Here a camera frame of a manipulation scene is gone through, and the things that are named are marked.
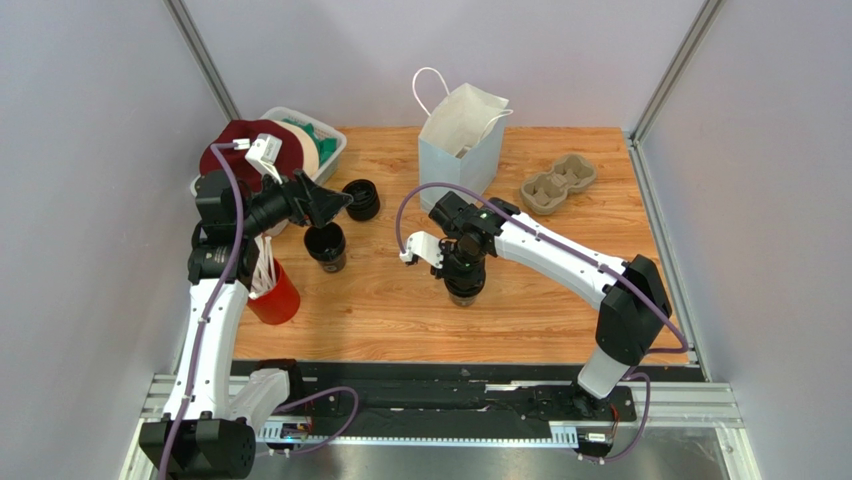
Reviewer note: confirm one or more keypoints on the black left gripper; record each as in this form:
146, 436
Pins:
309, 202

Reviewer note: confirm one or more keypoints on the white plastic basket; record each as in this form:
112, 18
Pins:
290, 156

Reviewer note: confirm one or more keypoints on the brown pulp cup carrier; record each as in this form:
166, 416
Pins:
546, 192

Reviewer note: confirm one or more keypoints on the white paper bag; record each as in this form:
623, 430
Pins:
461, 140

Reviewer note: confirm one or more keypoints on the stack of black cups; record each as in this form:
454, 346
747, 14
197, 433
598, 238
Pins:
327, 246

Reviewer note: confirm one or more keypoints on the brown coffee cup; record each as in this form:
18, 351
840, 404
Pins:
462, 301

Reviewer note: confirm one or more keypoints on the green cloth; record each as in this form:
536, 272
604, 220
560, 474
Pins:
326, 146

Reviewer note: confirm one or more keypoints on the red cup with straws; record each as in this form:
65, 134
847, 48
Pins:
272, 297

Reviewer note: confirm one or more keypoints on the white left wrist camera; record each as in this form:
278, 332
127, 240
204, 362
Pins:
261, 155

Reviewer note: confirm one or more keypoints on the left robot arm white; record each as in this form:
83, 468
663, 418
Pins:
204, 431

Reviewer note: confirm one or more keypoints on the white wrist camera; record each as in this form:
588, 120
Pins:
261, 155
422, 246

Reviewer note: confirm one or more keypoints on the beige hat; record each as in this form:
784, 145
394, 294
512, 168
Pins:
310, 162

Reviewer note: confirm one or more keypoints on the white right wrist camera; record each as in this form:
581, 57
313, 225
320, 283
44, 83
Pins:
422, 246

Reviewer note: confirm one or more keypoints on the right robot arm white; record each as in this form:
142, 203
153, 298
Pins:
629, 296

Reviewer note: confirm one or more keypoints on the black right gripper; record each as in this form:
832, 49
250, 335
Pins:
464, 281

